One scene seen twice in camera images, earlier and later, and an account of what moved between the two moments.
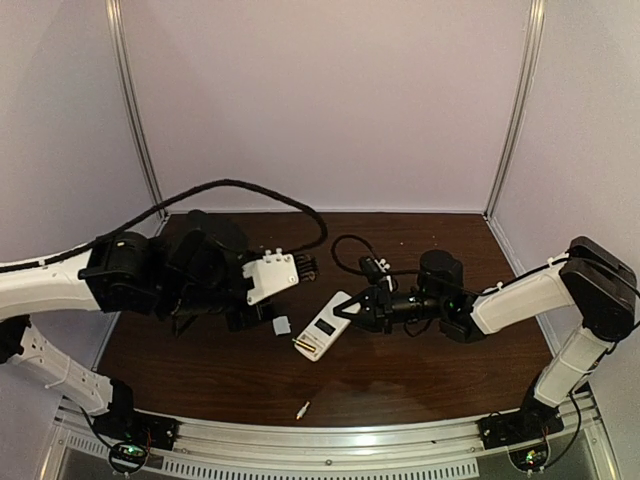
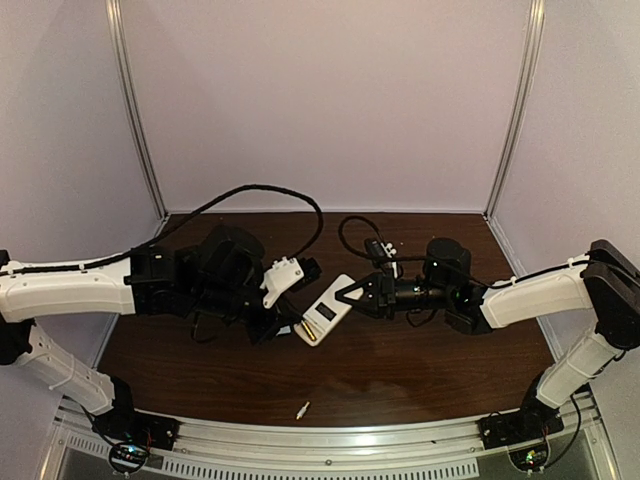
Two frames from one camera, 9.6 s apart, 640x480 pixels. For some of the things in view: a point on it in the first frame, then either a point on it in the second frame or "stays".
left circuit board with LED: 128,457 stays
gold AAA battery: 304,345 to 308,330
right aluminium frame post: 531,49 stays
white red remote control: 326,329 to 327,311
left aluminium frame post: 116,18 stays
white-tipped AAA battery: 302,411 stays
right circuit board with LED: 529,458 stays
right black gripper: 379,303 to 379,286
